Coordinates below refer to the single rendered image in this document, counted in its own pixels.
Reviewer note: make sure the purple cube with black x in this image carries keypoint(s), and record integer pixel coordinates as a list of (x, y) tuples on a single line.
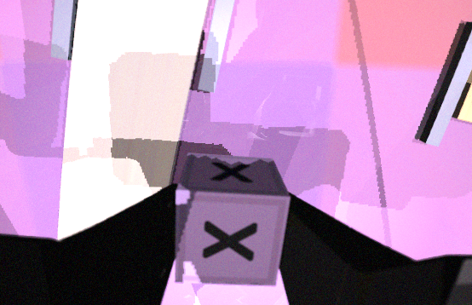
[(231, 215)]

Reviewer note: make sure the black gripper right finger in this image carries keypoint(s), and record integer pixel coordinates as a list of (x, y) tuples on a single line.
[(324, 261)]

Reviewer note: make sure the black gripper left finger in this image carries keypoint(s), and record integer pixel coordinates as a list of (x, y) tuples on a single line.
[(125, 259)]

